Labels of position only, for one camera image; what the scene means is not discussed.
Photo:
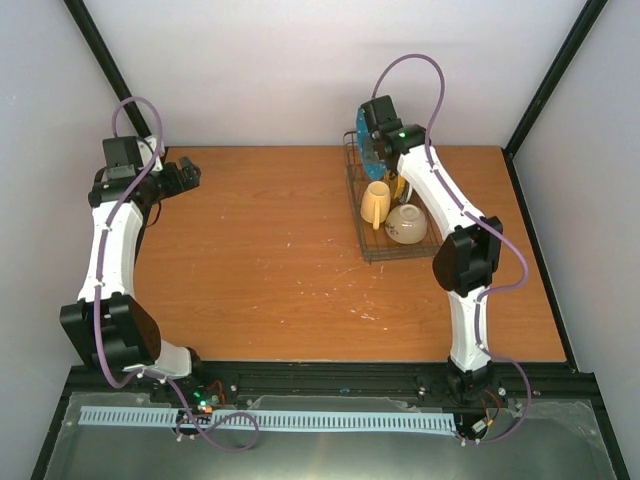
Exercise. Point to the yellow dotted scalloped plate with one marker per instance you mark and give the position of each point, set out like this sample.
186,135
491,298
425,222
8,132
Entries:
396,184

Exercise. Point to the left black frame post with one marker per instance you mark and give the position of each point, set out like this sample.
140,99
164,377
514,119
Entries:
89,30

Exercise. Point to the light blue cable duct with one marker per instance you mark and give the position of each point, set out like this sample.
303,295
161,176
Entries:
273,420

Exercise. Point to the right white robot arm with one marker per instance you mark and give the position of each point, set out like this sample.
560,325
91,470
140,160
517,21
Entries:
469,254

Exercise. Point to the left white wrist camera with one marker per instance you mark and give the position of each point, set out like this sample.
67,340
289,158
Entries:
151,152

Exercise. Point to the teal scalloped plate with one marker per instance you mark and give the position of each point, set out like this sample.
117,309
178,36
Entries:
374,167

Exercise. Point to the yellow ceramic mug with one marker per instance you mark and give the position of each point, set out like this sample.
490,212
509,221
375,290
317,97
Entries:
375,204

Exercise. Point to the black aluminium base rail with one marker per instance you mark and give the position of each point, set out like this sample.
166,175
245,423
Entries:
418,384

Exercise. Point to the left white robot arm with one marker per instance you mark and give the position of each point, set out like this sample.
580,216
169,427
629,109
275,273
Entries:
106,325

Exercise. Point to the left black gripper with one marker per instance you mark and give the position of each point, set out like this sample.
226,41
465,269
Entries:
178,185

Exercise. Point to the right black frame post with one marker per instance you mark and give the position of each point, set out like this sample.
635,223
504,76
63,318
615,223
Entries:
580,29

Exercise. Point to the white floral bowl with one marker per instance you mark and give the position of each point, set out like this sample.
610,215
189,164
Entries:
406,224

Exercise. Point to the left controller board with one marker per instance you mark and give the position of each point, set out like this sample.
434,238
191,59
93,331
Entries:
210,397

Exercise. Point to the black frame post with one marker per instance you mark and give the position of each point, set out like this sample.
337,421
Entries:
89,30
580,29

